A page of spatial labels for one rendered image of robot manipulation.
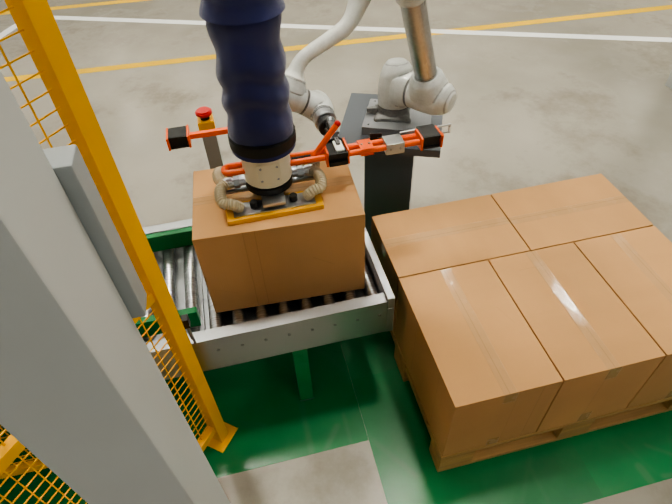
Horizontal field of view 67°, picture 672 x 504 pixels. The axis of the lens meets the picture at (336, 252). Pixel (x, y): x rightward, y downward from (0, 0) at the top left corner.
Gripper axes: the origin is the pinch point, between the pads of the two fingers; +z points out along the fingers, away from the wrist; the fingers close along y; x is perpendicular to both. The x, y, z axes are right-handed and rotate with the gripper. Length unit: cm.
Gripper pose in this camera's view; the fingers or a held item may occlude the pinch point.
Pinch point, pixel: (338, 151)
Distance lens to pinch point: 185.4
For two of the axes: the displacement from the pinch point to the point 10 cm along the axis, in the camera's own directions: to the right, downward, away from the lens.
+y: 0.3, 7.1, 7.0
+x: -9.7, 1.9, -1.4
